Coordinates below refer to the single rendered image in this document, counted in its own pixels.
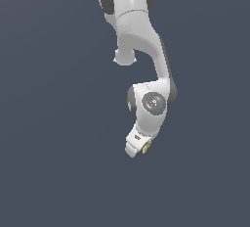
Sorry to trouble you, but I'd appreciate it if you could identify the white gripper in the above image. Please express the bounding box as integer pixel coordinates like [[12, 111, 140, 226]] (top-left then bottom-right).
[[124, 121, 158, 159]]

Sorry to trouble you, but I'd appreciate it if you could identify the small yellow block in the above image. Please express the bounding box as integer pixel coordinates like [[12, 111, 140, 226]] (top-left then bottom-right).
[[142, 140, 152, 156]]

